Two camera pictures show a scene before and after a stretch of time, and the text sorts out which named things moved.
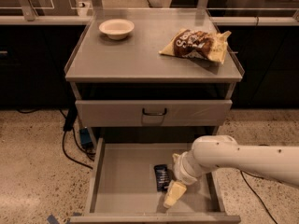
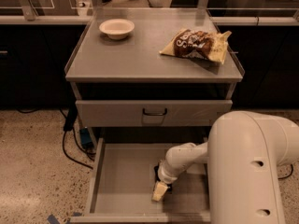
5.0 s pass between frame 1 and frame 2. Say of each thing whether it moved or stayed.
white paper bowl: stayed
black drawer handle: stayed
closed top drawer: stayed
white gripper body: moved
